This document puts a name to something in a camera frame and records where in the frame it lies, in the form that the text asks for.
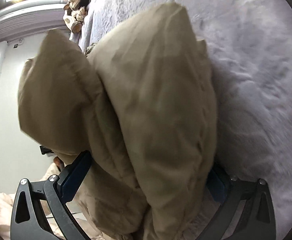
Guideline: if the cream blanket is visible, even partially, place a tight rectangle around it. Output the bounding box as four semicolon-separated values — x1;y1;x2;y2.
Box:
0;163;104;240

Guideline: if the lavender bed quilt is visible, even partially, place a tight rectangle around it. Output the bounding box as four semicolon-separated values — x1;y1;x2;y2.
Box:
71;0;292;239

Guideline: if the tan puffer jacket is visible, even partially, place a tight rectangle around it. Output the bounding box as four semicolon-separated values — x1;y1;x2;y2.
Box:
18;3;217;239

